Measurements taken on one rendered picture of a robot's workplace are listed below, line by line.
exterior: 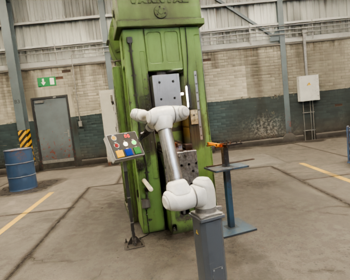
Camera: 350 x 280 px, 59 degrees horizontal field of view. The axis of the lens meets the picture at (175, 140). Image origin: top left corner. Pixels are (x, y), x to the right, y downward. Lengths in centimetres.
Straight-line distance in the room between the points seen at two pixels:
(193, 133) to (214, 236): 160
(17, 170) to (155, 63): 462
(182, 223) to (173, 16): 229
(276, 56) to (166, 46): 677
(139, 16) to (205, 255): 250
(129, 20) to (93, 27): 638
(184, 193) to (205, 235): 35
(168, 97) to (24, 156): 457
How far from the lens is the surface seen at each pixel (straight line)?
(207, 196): 223
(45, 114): 988
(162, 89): 339
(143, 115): 269
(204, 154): 368
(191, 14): 375
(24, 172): 736
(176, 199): 212
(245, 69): 973
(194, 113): 359
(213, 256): 238
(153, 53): 358
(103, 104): 879
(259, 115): 979
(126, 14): 359
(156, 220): 370
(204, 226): 228
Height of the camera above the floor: 139
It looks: 6 degrees down
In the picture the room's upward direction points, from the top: 6 degrees counter-clockwise
